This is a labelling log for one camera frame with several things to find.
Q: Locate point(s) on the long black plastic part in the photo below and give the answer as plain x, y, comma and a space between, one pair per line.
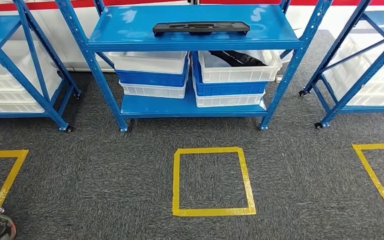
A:
235, 28

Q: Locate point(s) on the blue metal shelf rack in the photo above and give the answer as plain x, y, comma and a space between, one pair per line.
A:
23, 82
192, 41
361, 82

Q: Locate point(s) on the blue plastic bin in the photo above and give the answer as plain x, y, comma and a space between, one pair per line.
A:
228, 89
150, 79

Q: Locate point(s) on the black parts in bin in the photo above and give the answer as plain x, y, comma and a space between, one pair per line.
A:
236, 59

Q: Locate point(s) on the silver floor socket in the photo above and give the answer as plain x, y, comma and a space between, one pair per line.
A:
278, 78

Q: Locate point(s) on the red barrier belt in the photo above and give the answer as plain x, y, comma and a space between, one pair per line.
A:
29, 5

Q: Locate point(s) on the black stanchion post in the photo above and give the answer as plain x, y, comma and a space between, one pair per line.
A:
192, 1

